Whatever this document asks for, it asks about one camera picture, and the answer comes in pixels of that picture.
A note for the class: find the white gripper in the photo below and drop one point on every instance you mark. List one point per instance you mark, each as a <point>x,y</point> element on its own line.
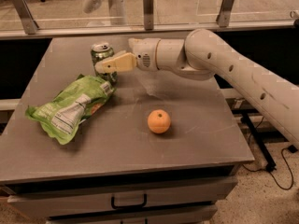
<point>146,54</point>

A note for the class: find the green soda can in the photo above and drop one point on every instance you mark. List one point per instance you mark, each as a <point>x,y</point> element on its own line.
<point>100,51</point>

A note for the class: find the green rice chip bag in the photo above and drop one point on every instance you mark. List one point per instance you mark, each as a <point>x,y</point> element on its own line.
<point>61,117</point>

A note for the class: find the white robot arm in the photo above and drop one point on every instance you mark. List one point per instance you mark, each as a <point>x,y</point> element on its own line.
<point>202,55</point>

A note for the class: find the orange fruit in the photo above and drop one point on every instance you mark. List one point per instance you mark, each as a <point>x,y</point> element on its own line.
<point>159,121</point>

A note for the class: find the black metal stand leg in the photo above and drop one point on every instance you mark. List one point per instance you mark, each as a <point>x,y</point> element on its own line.
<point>270,164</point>

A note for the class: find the lower grey drawer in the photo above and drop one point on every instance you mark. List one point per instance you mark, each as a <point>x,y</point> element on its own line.
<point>179,215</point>

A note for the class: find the grey drawer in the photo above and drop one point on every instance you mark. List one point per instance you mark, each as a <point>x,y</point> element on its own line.
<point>179,215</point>
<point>97,200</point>

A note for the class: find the upper grey drawer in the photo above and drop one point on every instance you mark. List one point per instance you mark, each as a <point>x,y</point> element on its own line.
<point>97,200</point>

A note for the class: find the middle metal bracket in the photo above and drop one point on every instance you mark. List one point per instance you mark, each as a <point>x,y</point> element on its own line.
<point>148,7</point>

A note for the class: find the metal bracket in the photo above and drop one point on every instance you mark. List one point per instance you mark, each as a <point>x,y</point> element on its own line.
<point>223,18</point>
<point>148,7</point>
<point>29,25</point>

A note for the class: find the right metal bracket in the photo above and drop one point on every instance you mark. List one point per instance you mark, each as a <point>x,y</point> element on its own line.
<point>223,18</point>

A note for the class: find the left metal bracket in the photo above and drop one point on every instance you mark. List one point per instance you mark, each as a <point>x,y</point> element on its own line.
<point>29,25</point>

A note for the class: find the black drawer handle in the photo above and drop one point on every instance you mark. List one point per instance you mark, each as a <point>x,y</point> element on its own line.
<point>119,202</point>

